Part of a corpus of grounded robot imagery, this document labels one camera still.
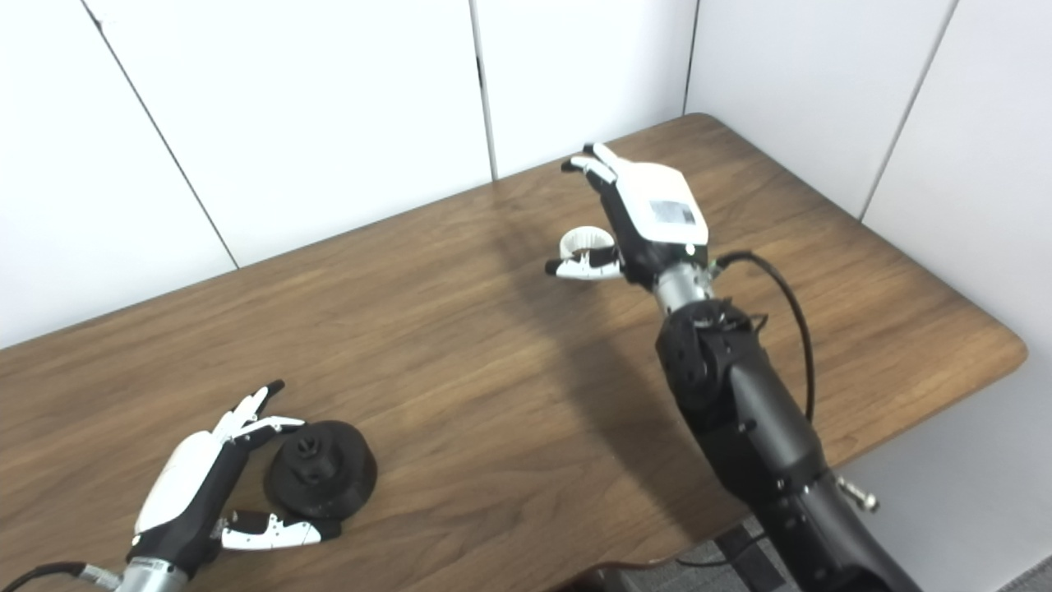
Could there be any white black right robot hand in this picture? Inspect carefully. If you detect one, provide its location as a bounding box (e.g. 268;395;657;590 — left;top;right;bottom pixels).
546;142;710;290

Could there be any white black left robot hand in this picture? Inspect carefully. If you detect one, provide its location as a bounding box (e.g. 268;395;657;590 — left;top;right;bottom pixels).
127;379;342;580

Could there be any white toothed ring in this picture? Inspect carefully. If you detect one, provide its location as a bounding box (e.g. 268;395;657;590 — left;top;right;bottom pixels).
559;226;617;264

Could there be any round black part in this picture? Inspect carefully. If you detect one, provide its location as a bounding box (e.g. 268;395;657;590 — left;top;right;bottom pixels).
264;420;379;521

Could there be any black table foot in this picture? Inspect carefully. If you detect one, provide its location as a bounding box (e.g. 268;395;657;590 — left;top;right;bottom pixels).
717;526;790;592

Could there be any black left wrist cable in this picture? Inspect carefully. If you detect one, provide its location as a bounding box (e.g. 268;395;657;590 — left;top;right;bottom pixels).
0;562;124;592

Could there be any black floor cable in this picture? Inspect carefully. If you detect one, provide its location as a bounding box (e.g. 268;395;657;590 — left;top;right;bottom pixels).
674;533;769;570

